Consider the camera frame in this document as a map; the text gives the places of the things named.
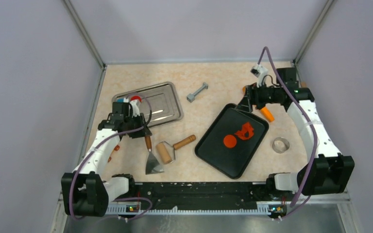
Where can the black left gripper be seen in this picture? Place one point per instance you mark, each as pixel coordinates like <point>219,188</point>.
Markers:
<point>142,132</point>

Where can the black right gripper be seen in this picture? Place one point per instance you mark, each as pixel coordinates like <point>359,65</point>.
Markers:
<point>245,104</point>

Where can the orange-red dough scrap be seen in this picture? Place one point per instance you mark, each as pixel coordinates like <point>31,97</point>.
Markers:
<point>246,132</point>

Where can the wooden dough roller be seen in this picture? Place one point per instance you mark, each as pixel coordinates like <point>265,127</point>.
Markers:
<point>167,151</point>

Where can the black baking tray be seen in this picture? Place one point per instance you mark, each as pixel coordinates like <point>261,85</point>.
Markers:
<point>231,162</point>

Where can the wooden handled metal scraper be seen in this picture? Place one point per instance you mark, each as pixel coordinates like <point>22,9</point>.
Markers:
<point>152,165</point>

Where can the orange-red dough piece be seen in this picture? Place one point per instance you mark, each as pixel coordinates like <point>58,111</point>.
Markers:
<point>230,141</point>

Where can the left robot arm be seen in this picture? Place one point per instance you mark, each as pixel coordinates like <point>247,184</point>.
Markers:
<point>84,191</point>

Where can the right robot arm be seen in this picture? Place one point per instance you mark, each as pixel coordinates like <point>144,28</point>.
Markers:
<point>328,170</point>

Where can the red dough disc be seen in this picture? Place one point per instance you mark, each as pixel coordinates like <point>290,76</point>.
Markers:
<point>136,97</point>

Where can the orange toy carrot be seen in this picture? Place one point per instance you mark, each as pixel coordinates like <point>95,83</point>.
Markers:
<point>264,111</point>

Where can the silver metal tray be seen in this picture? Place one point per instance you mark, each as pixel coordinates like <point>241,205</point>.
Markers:
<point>164,100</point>

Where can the yellow toy car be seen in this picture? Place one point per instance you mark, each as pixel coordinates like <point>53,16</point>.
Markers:
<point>116,148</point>

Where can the grey toy block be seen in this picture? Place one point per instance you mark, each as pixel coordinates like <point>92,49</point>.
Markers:
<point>192,96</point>

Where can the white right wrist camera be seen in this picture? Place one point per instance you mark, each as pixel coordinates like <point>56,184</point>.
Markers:
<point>260,72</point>

